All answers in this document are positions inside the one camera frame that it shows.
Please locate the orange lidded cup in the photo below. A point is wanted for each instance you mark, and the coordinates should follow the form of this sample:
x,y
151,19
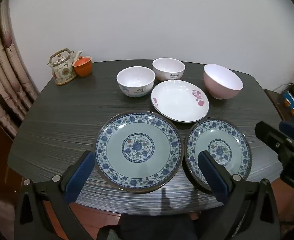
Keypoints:
x,y
82,67

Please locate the white bowl with blue print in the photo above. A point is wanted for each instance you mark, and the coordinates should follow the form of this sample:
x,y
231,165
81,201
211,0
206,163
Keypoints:
x,y
134,81

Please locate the dark side table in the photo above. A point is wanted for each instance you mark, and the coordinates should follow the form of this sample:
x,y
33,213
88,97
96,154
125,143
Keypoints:
x,y
274,100

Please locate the white plate with pink flowers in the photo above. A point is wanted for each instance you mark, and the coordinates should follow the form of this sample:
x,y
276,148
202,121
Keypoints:
x,y
176,102

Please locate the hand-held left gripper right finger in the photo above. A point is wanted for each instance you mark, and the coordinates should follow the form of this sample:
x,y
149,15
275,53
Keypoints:
x,y
211,177

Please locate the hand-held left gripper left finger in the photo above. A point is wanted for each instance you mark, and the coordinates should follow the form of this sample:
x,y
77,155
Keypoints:
x,y
79,176

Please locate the blue floral plate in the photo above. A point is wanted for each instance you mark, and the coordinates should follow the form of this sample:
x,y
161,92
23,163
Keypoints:
x,y
117,152
221,147

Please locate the floral ceramic teapot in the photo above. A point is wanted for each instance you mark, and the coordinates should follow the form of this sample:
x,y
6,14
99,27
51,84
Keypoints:
x,y
62,72

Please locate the beige patterned curtain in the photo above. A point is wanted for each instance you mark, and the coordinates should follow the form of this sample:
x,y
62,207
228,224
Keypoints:
x,y
9,75

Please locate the white bowl with pink base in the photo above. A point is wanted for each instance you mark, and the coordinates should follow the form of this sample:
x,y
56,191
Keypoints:
x,y
168,67

